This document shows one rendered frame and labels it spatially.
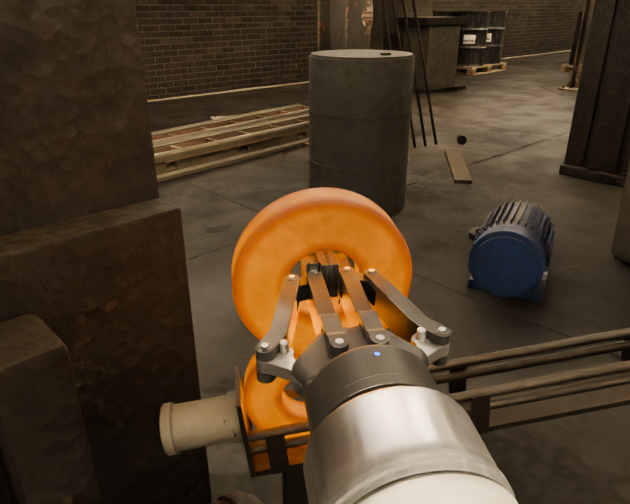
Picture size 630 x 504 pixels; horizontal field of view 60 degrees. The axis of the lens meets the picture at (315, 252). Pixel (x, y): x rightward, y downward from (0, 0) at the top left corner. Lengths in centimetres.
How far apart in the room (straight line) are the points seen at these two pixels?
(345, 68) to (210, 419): 243
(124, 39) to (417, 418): 62
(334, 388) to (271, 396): 37
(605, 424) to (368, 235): 151
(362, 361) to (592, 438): 155
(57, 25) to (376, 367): 56
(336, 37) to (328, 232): 431
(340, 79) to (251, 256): 253
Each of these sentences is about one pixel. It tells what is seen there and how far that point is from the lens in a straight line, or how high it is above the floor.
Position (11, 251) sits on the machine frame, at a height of 87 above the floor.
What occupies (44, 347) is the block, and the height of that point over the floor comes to 80.
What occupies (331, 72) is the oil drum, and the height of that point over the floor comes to 80.
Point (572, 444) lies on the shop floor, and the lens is 177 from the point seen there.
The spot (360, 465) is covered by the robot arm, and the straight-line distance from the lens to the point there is 24.
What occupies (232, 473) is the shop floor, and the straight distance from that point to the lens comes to 156.
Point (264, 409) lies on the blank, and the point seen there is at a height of 69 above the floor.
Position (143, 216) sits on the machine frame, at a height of 87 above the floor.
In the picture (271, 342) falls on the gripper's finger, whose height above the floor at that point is 93.
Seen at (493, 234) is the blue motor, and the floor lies 31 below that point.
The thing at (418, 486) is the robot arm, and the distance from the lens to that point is 23.
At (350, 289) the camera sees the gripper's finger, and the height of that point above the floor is 93.
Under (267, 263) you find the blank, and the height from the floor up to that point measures 93.
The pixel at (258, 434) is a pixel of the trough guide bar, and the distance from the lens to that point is 66.
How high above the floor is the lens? 112
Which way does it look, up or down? 24 degrees down
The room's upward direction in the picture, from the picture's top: straight up
